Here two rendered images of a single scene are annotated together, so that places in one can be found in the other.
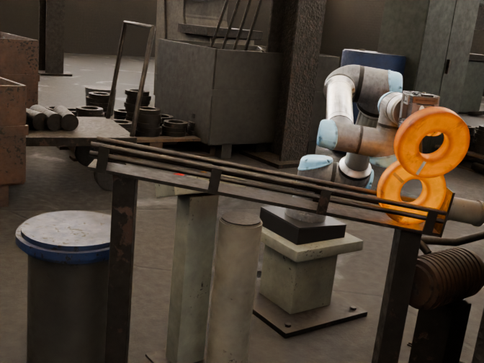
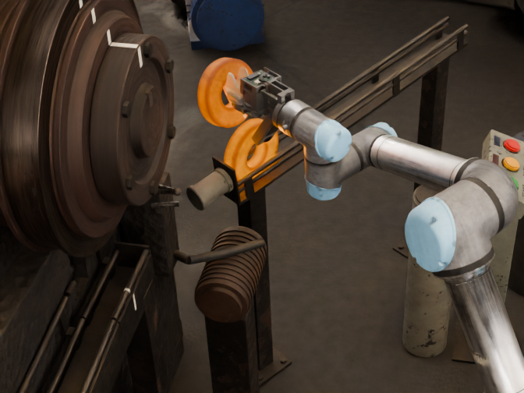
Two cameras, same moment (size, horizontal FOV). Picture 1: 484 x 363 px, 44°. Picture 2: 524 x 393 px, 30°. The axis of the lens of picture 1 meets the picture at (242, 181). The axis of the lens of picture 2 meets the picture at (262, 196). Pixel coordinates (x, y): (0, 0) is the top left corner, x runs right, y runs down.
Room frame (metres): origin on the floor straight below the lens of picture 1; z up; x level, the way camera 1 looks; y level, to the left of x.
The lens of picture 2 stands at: (2.77, -1.46, 2.02)
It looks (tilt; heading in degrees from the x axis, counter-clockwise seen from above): 39 degrees down; 143
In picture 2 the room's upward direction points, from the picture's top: 3 degrees counter-clockwise
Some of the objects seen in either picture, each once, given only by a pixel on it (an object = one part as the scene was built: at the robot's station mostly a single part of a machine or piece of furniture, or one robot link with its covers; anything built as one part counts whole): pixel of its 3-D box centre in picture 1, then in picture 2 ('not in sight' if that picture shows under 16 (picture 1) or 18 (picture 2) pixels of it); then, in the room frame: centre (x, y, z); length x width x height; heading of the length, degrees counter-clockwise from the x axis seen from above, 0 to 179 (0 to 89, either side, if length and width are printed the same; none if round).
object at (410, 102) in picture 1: (414, 111); (269, 100); (1.40, -0.38, 0.88); 0.12 x 0.08 x 0.09; 2
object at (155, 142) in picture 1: (136, 118); not in sight; (4.64, 0.87, 0.22); 1.20 x 0.81 x 0.44; 123
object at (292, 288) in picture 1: (297, 272); not in sight; (2.16, -0.25, 0.13); 0.40 x 0.40 x 0.26; 36
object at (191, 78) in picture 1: (244, 93); not in sight; (5.15, 0.05, 0.43); 1.23 x 0.93 x 0.87; 126
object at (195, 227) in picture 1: (191, 269); (496, 256); (1.68, 0.12, 0.31); 0.24 x 0.16 x 0.62; 128
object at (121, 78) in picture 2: not in sight; (137, 120); (1.59, -0.81, 1.11); 0.28 x 0.06 x 0.28; 128
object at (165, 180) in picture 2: not in sight; (147, 222); (1.36, -0.69, 0.68); 0.11 x 0.08 x 0.24; 38
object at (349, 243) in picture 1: (302, 235); not in sight; (2.16, -0.25, 0.28); 0.32 x 0.32 x 0.04; 36
